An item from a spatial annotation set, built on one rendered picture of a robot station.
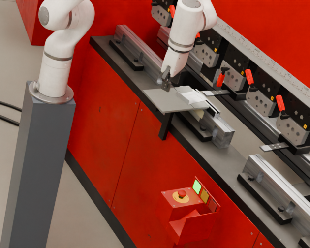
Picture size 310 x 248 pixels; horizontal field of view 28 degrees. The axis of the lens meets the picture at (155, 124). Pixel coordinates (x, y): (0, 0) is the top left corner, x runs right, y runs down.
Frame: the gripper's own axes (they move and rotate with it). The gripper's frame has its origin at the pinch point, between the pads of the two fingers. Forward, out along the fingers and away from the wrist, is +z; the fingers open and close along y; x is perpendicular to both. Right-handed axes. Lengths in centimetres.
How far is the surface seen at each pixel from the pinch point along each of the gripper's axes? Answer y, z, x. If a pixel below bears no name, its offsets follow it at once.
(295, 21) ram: -51, -14, 23
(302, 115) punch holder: -36, 13, 41
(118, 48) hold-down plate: -87, 64, -68
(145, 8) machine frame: -121, 56, -73
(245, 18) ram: -62, 0, 1
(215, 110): -57, 48, 3
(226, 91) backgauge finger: -79, 51, -1
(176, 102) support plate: -48, 47, -13
